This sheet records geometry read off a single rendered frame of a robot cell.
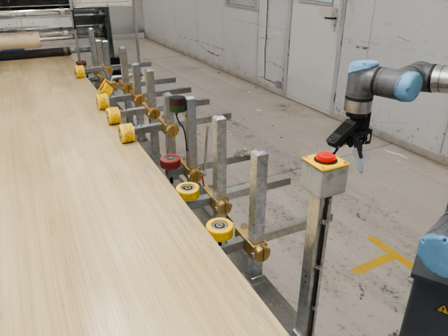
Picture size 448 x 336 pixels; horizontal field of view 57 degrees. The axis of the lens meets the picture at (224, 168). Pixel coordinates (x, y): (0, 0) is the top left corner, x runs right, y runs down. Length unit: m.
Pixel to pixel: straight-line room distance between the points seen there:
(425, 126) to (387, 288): 2.01
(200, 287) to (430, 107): 3.34
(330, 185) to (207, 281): 0.38
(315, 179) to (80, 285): 0.60
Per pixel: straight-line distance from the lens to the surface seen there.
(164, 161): 1.59
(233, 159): 1.72
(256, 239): 1.22
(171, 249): 1.13
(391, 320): 2.33
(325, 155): 0.87
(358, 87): 1.40
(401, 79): 1.35
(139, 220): 1.26
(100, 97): 2.23
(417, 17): 4.12
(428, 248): 1.43
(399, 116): 4.29
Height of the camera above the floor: 1.58
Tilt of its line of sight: 26 degrees down
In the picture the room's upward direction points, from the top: straight up
